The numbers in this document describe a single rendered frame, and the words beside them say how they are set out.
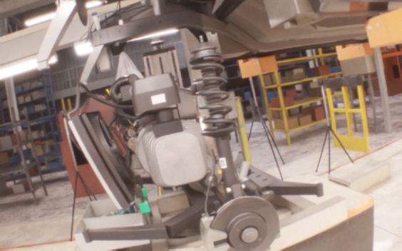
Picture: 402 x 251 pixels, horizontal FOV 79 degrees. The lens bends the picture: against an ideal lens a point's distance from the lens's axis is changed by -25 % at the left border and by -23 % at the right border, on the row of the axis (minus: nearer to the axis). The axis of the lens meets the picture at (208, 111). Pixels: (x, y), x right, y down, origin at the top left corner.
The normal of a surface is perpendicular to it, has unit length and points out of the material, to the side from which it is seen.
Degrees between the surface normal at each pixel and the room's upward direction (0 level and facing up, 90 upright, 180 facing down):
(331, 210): 90
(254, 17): 103
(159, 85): 79
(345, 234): 90
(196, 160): 90
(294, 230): 90
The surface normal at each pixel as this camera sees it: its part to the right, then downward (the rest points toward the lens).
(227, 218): 0.22, 0.01
